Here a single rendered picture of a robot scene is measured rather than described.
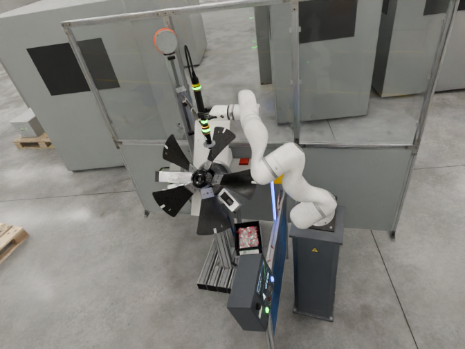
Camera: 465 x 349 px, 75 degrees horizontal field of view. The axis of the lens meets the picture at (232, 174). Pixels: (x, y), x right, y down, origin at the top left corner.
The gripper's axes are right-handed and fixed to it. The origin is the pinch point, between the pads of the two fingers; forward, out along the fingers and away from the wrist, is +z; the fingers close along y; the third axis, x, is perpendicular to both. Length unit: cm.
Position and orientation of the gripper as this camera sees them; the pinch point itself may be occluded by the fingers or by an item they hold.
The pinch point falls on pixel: (202, 113)
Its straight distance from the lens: 169.7
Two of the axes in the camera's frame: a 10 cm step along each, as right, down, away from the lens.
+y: 2.4, -6.3, 7.4
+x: -1.5, -7.8, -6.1
